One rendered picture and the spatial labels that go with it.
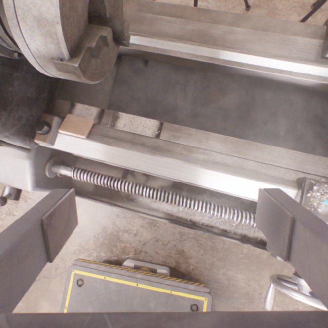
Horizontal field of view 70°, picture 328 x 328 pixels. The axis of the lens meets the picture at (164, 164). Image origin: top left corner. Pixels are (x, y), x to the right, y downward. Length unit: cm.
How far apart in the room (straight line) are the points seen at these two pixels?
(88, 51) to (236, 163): 44
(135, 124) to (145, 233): 95
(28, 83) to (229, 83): 59
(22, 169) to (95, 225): 86
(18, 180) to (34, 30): 52
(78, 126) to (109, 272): 77
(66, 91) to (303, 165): 80
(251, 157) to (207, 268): 98
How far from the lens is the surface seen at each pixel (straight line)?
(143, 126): 68
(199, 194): 107
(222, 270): 154
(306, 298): 79
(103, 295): 130
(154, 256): 152
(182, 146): 66
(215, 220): 108
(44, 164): 86
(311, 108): 89
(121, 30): 55
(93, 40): 47
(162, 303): 125
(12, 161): 84
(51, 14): 44
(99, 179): 79
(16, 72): 67
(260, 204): 17
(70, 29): 46
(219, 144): 66
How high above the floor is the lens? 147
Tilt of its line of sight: 79 degrees down
